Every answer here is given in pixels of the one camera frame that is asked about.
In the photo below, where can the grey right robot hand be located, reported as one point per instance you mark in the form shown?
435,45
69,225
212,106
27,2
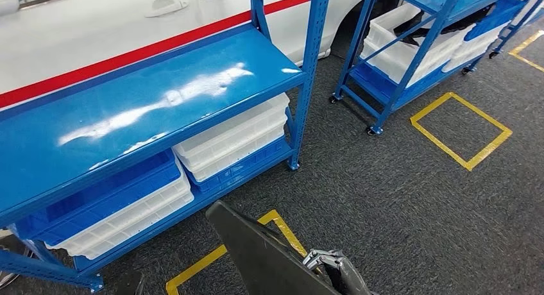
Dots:
344,280

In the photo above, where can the black plastic plate part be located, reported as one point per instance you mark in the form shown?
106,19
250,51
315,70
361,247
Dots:
255,259

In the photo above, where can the blue metal shelf rack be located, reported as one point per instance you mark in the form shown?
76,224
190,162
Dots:
127,106

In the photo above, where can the yellow floor tape square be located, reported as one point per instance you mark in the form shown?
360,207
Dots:
195,266
527,61
437,144

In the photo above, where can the blue wheeled rack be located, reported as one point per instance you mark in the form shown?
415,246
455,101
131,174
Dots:
429,42
516,25

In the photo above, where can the red barrier belt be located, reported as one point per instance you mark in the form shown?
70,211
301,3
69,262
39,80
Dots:
127,57

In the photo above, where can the white car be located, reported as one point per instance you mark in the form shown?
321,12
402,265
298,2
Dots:
106,25

